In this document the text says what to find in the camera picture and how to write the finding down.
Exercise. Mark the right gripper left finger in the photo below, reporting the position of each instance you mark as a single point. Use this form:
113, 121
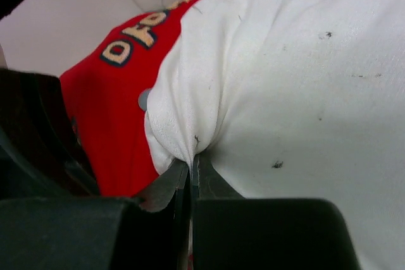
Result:
145, 232

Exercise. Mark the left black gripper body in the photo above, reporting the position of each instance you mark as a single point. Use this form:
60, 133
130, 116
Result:
40, 153

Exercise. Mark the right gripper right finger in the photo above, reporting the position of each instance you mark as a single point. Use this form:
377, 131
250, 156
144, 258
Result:
232, 232

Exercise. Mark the white pillow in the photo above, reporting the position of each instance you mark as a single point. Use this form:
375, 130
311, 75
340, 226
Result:
293, 98

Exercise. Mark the red cartoon print pillowcase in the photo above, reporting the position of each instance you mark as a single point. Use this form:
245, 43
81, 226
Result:
104, 95

